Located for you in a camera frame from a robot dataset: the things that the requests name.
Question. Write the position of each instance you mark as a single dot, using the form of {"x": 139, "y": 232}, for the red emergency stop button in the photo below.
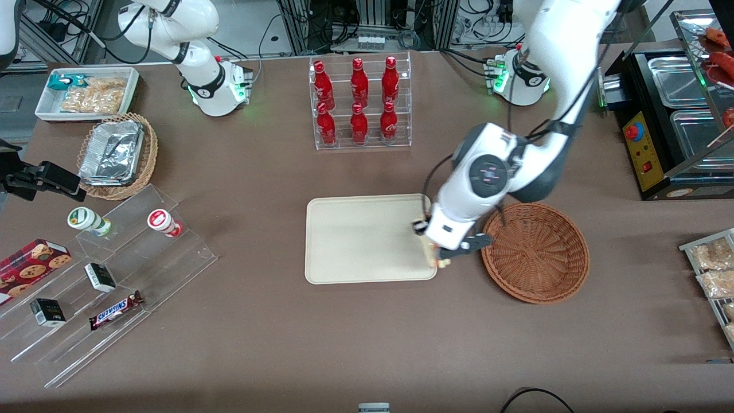
{"x": 633, "y": 132}

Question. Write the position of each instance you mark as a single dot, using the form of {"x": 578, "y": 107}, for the steel food pan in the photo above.
{"x": 697, "y": 135}
{"x": 676, "y": 83}

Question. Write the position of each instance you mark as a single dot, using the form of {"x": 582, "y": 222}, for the black white small carton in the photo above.
{"x": 100, "y": 277}

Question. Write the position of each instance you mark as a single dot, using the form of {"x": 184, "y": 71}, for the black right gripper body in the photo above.
{"x": 24, "y": 179}

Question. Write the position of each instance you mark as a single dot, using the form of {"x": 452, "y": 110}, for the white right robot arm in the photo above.
{"x": 172, "y": 23}

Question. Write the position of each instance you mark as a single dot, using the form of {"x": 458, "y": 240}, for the white rectangular snack bin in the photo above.
{"x": 49, "y": 107}

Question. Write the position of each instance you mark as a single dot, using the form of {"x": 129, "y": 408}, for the metal display shelf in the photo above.
{"x": 688, "y": 28}

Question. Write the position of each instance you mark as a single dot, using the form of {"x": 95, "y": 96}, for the clear acrylic stepped display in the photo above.
{"x": 189, "y": 258}

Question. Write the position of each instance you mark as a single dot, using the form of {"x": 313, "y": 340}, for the red cookie box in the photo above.
{"x": 28, "y": 267}

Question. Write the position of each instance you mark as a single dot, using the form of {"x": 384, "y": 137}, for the stacked aluminium foil containers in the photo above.
{"x": 112, "y": 152}

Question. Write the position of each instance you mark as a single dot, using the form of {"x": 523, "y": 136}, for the grey metal side frame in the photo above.
{"x": 86, "y": 23}

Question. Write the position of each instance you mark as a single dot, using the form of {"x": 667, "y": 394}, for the clear acrylic bottle rack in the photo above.
{"x": 343, "y": 141}

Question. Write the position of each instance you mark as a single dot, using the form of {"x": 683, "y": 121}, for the light wicker basket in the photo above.
{"x": 114, "y": 193}

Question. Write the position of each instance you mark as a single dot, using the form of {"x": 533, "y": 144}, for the green snack packet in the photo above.
{"x": 60, "y": 81}

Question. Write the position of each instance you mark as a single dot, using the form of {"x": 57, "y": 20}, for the snickers chocolate bar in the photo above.
{"x": 114, "y": 311}

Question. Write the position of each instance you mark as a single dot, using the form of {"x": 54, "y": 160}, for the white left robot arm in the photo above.
{"x": 550, "y": 57}

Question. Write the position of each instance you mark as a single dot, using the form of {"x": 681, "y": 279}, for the grey device edge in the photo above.
{"x": 374, "y": 408}

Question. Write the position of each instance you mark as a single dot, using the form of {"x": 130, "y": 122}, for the clear bag fried snacks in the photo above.
{"x": 109, "y": 84}
{"x": 92, "y": 102}

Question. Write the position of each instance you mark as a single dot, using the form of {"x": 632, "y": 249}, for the tray of packaged snacks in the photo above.
{"x": 688, "y": 246}

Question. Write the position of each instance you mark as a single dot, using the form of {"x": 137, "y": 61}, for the triangular sandwich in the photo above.
{"x": 433, "y": 253}

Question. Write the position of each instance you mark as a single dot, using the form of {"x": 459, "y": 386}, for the green lid yogurt cup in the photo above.
{"x": 83, "y": 218}

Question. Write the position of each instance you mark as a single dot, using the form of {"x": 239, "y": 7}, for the red cola bottle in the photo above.
{"x": 359, "y": 125}
{"x": 327, "y": 126}
{"x": 359, "y": 83}
{"x": 324, "y": 86}
{"x": 390, "y": 81}
{"x": 389, "y": 123}

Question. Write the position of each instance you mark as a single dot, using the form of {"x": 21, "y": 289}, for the black food warmer appliance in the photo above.
{"x": 631, "y": 92}

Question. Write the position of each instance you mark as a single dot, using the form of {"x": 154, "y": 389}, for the clear wrapped pastry pack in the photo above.
{"x": 714, "y": 255}
{"x": 730, "y": 332}
{"x": 719, "y": 284}
{"x": 729, "y": 311}

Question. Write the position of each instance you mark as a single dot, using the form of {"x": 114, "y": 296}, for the beige rectangular tray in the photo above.
{"x": 344, "y": 241}

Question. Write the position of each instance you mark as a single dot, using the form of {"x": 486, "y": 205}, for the red sausage on skewer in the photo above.
{"x": 717, "y": 35}
{"x": 723, "y": 60}

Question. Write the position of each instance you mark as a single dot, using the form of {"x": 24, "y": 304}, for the round brown wicker basket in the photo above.
{"x": 533, "y": 269}

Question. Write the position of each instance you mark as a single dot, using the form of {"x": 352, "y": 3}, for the red lid yogurt cup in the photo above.
{"x": 159, "y": 219}

